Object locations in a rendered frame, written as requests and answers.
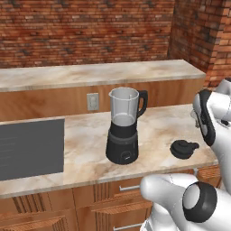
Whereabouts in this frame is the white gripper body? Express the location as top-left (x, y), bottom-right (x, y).
top-left (189, 109), bottom-right (200, 129)

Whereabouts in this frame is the black blender lid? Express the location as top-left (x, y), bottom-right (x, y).
top-left (170, 139), bottom-right (200, 160)

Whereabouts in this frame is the black blender with clear jar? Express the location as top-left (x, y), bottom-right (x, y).
top-left (105, 87), bottom-right (149, 166)

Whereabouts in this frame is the wooden drawer front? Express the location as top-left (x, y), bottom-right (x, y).
top-left (91, 199), bottom-right (153, 231)
top-left (197, 164), bottom-right (223, 189)
top-left (108, 169), bottom-right (196, 199)

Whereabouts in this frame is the narrow wooden cupboard panel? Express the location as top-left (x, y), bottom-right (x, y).
top-left (72, 180), bottom-right (111, 209)

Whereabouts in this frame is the dark grey hob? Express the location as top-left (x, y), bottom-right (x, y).
top-left (0, 118), bottom-right (66, 182)

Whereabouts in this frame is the wooden cupboard door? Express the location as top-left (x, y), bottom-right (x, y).
top-left (0, 208), bottom-right (78, 231)

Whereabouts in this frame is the silver drawer handle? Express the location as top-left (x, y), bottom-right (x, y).
top-left (113, 222), bottom-right (146, 231)
top-left (118, 184), bottom-right (142, 192)

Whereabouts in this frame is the white wall socket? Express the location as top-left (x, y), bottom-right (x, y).
top-left (87, 92), bottom-right (100, 112)

